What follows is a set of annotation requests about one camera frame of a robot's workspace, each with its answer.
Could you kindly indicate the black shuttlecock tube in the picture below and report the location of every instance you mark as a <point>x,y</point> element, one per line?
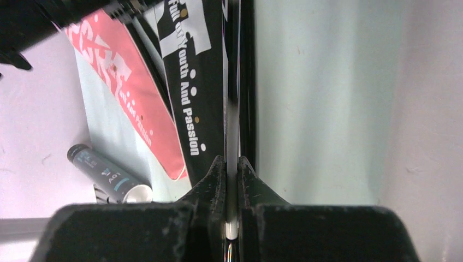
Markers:
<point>118,184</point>

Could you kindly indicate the black racket cover bag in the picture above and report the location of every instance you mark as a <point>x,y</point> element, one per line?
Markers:
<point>202,48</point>

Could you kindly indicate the pink racket cover bag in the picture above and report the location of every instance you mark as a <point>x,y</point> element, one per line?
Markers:
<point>112,56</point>

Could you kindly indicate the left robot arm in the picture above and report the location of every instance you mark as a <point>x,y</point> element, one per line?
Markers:
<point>26,23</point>

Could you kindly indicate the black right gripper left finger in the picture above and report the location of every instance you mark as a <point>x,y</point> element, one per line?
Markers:
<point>189,229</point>

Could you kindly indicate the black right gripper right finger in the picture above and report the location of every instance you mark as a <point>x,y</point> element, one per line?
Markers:
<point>271,229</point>

